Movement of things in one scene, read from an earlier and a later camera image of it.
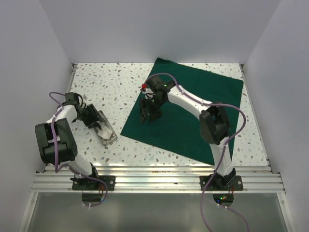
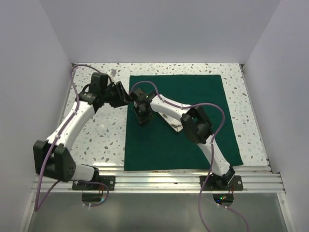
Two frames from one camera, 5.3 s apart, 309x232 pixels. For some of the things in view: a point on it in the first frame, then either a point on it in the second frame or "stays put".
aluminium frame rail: x=154 y=178 stays put
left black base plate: x=89 y=184 stays put
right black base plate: x=236 y=183 stays put
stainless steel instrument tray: x=106 y=133 -> x=176 y=124
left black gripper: x=94 y=116 -> x=123 y=97
